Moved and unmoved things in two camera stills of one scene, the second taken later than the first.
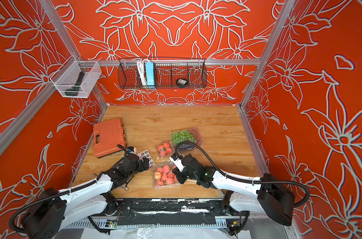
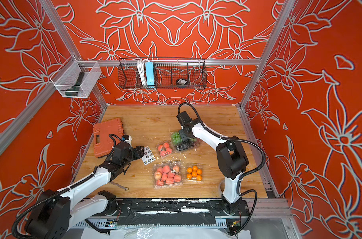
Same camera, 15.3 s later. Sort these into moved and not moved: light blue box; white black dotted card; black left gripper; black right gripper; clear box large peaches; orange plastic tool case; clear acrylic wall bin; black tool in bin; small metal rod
Moved: black right gripper; white black dotted card; black left gripper
Not moved: black tool in bin; light blue box; orange plastic tool case; small metal rod; clear acrylic wall bin; clear box large peaches
